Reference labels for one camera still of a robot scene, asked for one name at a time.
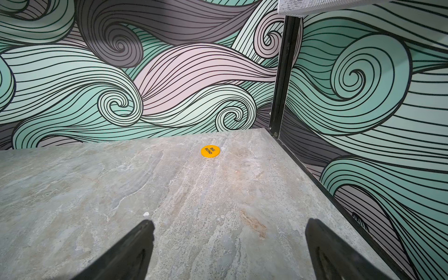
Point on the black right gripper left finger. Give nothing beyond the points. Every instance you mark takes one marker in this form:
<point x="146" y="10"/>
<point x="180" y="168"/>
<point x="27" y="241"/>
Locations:
<point x="128" y="259"/>

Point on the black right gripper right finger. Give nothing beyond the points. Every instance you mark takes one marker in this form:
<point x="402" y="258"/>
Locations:
<point x="334" y="259"/>

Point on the yellow round token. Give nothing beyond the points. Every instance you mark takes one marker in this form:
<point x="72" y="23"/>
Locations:
<point x="210" y="151"/>

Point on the black corner frame post right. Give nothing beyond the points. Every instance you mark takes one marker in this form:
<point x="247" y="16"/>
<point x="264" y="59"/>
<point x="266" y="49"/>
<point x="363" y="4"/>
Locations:
<point x="291" y="31"/>

